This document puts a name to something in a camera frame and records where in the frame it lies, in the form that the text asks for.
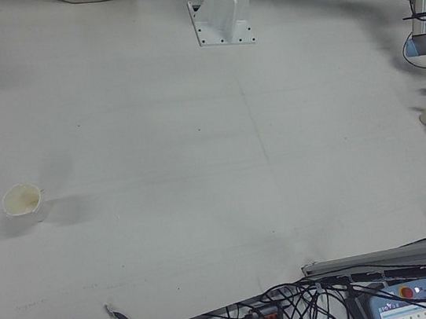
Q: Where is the light blue teach pendant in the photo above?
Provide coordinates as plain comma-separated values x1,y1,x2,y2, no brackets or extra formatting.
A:
363,276,426,319

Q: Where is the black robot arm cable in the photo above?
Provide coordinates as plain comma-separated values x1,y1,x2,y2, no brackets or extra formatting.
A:
401,38,426,73

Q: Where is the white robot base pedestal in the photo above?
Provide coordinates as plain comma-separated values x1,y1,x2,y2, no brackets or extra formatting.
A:
185,0,259,53

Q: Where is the black adapter power cable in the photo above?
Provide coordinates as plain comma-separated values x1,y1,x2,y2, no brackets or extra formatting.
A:
223,300,256,319

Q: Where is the aluminium profile rail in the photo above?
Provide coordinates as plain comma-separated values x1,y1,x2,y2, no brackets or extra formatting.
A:
299,230,426,286

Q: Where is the black cable track bar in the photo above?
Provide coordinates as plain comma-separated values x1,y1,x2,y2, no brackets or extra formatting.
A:
347,262,426,292

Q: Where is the white ceramic cup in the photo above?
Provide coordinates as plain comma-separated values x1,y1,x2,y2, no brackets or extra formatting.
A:
0,179,58,229

